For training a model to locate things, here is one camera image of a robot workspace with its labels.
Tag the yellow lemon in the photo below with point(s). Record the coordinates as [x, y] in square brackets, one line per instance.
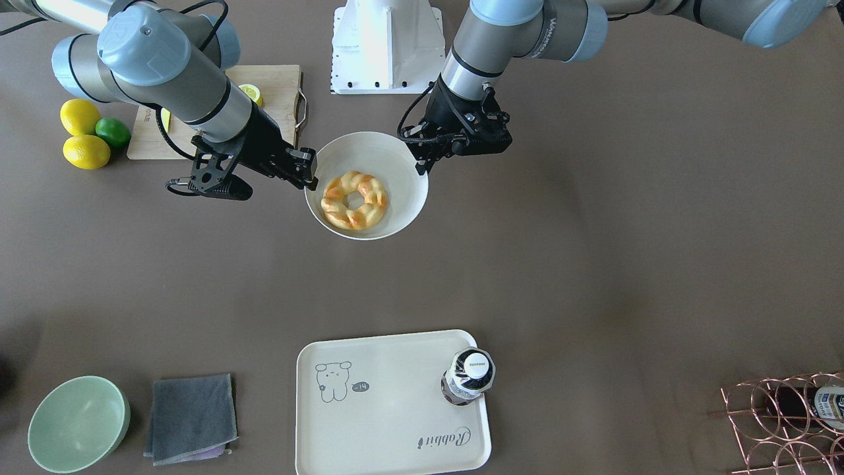
[87, 152]
[79, 117]

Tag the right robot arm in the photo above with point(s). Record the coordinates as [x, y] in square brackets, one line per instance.
[141, 53]

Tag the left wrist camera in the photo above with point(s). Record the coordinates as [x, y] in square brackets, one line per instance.
[469, 143]

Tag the tea bottle in rack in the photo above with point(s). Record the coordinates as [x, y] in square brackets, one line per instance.
[821, 404]

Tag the white round plate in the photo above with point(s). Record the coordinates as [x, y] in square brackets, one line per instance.
[387, 159]

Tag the yellow lemon lower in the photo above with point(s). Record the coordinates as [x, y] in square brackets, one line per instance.
[87, 152]

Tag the green bowl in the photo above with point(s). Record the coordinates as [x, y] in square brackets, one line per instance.
[79, 423]

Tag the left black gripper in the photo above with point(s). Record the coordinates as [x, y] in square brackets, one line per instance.
[443, 112]

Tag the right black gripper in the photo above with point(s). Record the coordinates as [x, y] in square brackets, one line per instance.
[266, 146]

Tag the grey folded cloth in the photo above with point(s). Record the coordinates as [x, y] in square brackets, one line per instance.
[191, 419]

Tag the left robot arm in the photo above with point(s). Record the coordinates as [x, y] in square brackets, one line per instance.
[494, 32]

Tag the bamboo cutting board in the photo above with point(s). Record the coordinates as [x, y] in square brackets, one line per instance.
[279, 86]

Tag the tea bottle on tray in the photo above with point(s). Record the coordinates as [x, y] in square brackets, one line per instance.
[471, 373]

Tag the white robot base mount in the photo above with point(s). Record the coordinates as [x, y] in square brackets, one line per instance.
[386, 47]

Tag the glazed twisted donut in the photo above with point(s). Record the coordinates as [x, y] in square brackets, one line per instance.
[354, 201]

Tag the copper wire bottle rack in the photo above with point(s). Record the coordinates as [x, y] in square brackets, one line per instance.
[778, 430]

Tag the yellow plastic knife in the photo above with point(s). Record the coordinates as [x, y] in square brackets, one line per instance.
[165, 119]

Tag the cream rabbit tray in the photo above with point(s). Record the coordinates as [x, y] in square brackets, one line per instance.
[375, 406]

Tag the yellow lemon upper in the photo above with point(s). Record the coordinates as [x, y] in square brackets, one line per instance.
[79, 117]

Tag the green lime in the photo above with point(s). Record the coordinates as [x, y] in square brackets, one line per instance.
[113, 131]

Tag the lemon half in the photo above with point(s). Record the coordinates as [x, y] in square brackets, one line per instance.
[253, 92]

